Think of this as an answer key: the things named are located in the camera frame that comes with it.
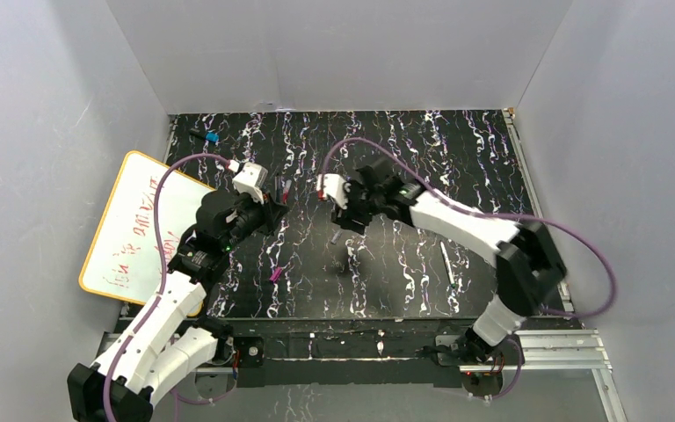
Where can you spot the white green pen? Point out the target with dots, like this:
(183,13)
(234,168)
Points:
(448,265)

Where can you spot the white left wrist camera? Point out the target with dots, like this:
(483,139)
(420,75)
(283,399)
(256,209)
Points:
(249,179)

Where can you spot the yellow framed whiteboard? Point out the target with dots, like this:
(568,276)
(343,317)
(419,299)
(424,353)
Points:
(123,260)

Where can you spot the magenta pen cap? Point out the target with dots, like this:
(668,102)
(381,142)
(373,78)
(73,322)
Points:
(276,274)

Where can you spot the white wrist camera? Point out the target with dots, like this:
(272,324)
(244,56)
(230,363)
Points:
(331,186)
(249,179)

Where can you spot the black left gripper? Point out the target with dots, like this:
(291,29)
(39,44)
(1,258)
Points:
(269,211)

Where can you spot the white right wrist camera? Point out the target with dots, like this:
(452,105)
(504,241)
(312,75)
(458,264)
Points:
(331,186)

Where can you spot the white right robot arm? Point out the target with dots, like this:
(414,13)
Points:
(527,265)

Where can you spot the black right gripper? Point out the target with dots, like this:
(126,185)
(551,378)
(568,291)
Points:
(352,208)

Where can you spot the black pen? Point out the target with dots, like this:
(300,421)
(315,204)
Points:
(278,187)

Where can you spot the blue capped black marker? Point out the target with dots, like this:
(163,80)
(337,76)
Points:
(204,135)

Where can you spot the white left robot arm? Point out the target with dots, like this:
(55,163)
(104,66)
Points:
(126,381)

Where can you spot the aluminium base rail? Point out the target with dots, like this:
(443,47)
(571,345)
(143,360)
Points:
(384,355)

